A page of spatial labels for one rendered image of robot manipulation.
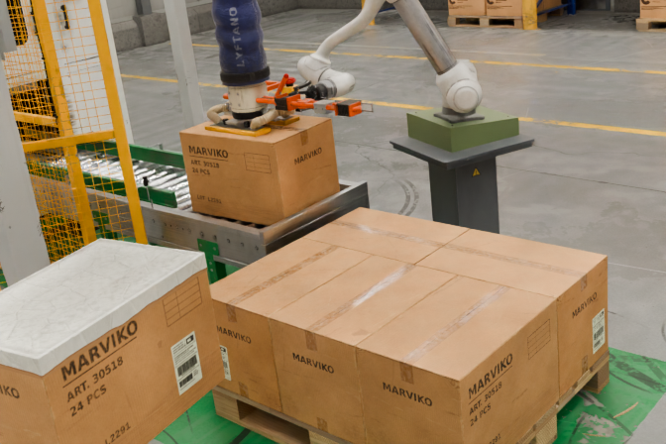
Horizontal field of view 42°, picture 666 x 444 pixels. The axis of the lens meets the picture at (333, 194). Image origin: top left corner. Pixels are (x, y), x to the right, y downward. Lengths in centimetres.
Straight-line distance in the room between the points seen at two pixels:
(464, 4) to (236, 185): 831
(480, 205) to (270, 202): 102
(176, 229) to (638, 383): 212
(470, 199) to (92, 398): 238
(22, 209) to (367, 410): 170
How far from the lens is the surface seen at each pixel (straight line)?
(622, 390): 358
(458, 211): 410
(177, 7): 686
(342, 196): 399
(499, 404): 286
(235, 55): 386
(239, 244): 380
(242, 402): 349
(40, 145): 412
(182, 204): 434
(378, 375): 282
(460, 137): 396
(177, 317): 239
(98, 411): 224
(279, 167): 372
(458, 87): 378
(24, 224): 380
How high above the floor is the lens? 193
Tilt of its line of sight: 19 degrees down
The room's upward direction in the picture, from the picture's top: 7 degrees counter-clockwise
